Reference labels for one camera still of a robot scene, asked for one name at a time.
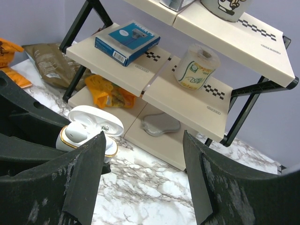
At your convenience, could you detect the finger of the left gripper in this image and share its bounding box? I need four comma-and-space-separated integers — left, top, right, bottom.
0, 135, 68, 176
0, 71, 69, 147

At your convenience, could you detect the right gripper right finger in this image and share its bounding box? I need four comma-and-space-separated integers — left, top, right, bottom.
183, 132, 300, 225

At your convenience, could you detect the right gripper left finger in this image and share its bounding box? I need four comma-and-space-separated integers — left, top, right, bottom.
0, 133, 106, 225

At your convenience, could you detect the white earbud charging case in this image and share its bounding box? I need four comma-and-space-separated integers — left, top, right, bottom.
56, 105, 124, 163

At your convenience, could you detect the brown snack bag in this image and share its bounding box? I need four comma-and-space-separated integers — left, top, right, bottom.
22, 43, 81, 89

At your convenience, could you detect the orange Kettle chips bag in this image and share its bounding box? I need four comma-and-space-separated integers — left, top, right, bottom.
0, 38, 32, 89

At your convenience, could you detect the orange snack bag on shelf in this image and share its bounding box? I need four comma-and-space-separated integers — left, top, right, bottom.
85, 75, 136, 109

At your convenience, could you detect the grey silver pouch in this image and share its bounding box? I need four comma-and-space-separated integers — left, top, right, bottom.
141, 112, 181, 137

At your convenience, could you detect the beige three-tier shelf rack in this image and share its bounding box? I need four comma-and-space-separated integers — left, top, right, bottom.
60, 0, 299, 170

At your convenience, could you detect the blue razor box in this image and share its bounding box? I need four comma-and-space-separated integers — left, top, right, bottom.
94, 20, 161, 67

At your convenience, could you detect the toilet paper roll pack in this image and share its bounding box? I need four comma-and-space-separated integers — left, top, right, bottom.
174, 44, 221, 90

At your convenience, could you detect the white cartoon mug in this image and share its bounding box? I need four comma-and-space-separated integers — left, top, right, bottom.
200, 0, 252, 23

